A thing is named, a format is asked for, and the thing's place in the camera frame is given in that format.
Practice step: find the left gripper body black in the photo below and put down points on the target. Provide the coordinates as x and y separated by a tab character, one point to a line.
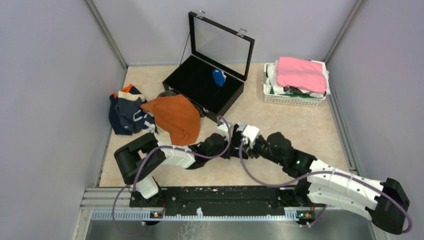
225	155

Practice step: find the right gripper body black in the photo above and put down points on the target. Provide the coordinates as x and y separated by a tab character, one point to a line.
257	150

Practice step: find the black underwear white trim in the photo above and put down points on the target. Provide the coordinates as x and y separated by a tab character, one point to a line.
236	138

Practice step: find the orange underwear cream waistband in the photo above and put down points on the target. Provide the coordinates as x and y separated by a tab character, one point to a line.
177	116

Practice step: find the black display case glass lid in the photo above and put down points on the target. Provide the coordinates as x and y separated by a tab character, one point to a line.
213	46

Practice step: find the royal blue underwear white trim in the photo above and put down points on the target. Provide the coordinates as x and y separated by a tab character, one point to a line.
219	77

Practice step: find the olive grey underwear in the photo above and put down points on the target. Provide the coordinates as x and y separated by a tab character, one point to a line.
167	93

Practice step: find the dark blue underwear cream waistband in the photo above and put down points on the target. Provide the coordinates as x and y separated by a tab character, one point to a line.
144	121

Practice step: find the navy underwear orange waistband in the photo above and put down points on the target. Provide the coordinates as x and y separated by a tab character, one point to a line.
116	119

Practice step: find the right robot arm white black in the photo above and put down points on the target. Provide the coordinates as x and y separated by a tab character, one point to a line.
384	203

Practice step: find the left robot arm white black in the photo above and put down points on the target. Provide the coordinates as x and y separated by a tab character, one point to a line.
137	159

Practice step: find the white cloths in basket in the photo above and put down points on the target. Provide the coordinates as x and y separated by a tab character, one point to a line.
281	90

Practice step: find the white plastic basket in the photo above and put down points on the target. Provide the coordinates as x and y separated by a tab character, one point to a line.
305	99

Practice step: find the pink folded cloth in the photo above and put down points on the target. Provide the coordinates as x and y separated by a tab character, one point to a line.
302	74

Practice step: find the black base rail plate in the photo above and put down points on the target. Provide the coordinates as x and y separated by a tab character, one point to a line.
222	201

